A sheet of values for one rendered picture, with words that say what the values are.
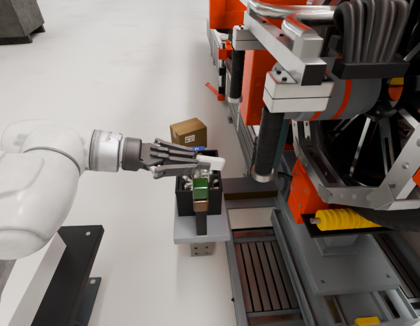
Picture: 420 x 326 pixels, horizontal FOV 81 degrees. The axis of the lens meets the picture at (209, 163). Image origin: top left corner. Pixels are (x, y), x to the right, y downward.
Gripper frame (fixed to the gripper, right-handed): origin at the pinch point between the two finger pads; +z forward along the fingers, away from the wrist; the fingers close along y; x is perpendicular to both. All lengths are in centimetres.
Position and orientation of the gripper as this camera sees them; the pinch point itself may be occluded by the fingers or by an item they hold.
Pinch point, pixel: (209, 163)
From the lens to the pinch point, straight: 60.2
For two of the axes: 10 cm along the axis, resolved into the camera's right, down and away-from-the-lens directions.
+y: -1.6, -6.3, 7.6
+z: 9.5, 1.1, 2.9
